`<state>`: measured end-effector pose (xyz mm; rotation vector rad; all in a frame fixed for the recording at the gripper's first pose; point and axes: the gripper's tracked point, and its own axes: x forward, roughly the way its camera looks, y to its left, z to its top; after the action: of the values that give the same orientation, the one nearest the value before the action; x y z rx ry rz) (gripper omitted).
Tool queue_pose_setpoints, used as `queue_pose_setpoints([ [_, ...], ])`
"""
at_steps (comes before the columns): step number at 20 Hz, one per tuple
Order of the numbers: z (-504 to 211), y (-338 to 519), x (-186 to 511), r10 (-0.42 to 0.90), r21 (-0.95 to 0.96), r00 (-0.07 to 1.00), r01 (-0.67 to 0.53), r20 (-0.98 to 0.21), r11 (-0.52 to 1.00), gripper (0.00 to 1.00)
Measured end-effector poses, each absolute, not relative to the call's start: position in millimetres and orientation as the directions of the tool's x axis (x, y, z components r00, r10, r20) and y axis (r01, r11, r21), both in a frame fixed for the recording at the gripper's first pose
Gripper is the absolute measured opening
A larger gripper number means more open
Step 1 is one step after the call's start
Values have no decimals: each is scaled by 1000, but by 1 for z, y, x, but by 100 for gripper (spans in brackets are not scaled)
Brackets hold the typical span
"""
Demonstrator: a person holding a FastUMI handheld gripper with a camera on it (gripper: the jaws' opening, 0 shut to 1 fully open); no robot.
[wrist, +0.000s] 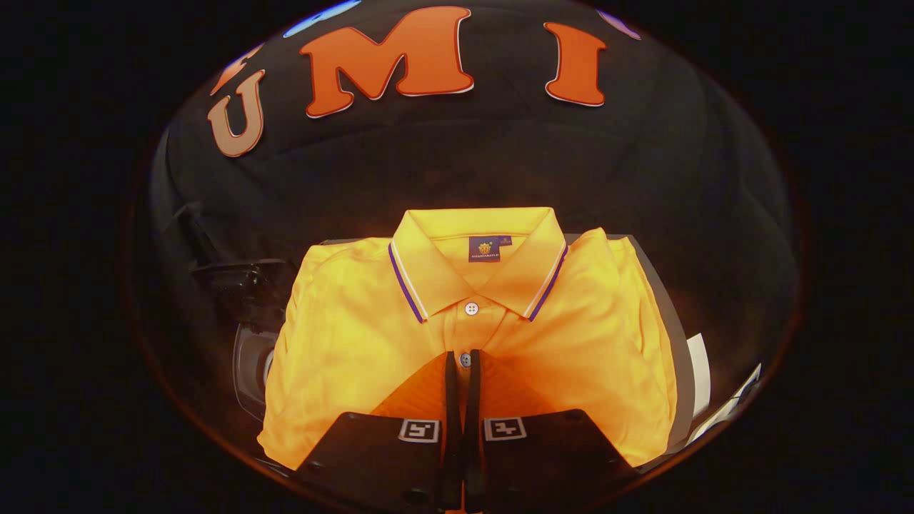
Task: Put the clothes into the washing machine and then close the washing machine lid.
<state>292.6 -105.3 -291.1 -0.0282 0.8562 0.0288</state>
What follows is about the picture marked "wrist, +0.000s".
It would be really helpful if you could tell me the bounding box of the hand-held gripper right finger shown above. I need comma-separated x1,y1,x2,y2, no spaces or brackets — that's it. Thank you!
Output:
464,348,641,512

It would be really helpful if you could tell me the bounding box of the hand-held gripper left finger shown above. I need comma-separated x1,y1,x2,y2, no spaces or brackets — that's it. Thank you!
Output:
296,350,463,511

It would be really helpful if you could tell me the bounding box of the yellow polo shirt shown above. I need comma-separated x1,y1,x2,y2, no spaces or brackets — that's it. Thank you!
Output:
257,207,679,472

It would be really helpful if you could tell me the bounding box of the dark washing machine lid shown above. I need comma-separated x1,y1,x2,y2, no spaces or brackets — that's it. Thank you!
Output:
191,259,298,338

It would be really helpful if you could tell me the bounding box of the white cabinet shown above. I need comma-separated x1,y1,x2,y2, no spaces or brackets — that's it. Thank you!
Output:
320,232,713,473

